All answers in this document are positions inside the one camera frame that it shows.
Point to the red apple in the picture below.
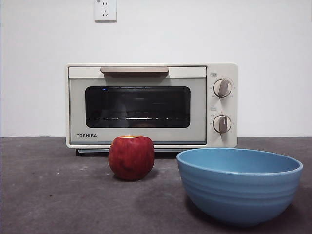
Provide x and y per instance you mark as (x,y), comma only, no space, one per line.
(131,158)

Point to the blue ribbed bowl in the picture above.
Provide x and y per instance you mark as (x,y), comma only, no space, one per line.
(239,195)

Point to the cream Toshiba toaster oven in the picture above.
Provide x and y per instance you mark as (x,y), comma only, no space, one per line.
(224,69)

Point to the cream timer knob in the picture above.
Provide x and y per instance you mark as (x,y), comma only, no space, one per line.
(222,123)

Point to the cream temperature knob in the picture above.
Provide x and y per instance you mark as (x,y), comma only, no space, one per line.
(222,87)

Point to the white wall socket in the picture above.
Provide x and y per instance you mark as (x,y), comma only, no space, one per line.
(105,11)

